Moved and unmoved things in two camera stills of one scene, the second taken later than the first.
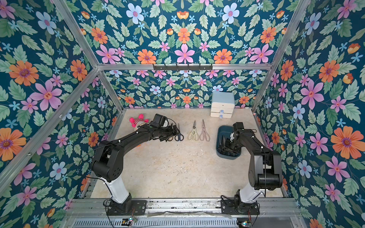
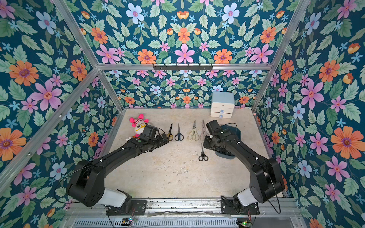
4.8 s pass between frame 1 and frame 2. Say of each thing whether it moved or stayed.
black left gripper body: moved
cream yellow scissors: stayed
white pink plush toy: stayed
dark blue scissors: stayed
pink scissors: stayed
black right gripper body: moved
